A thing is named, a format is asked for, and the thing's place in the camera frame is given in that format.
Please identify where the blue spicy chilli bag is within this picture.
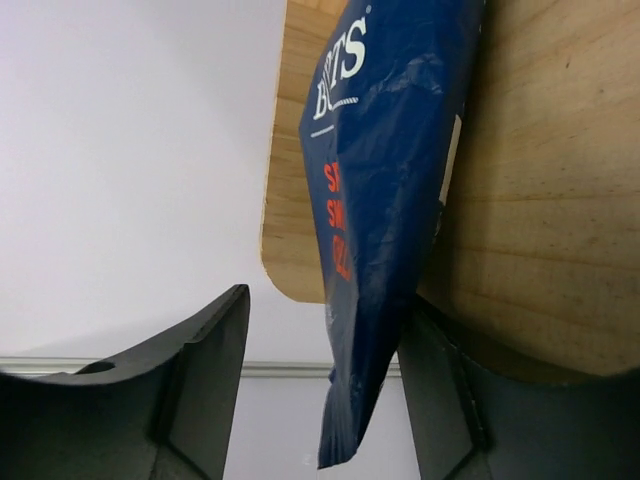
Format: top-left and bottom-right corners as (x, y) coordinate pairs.
(299, 0), (485, 469)

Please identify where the wooden two-tier shelf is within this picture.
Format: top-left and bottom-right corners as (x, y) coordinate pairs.
(259, 0), (640, 385)

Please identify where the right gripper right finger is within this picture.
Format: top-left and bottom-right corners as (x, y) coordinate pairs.
(399, 298), (639, 479)

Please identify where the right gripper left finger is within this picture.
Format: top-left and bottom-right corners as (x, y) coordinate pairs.
(1, 285), (250, 479)

